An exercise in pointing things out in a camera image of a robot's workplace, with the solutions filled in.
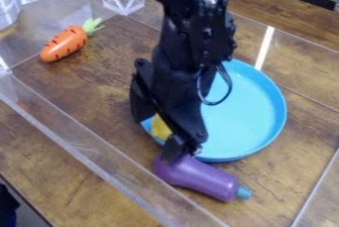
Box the black cable loop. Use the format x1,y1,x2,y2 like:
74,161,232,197
194,61,234,107

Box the clear acrylic enclosure wall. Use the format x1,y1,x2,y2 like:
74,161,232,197
0,0,339,227

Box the orange toy carrot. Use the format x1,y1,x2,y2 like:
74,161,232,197
40,18,102,62

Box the yellow toy lemon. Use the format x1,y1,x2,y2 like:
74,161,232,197
150,115,172,141

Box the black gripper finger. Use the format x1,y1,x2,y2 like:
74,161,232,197
160,134,200,164
129,81,154,123

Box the blue round tray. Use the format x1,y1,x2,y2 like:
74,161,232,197
138,58,288,164

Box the purple toy eggplant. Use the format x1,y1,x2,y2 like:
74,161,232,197
153,154,252,202

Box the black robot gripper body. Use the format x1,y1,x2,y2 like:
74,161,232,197
128,47,209,151

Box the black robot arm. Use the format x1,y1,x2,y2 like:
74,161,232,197
129,0,237,163

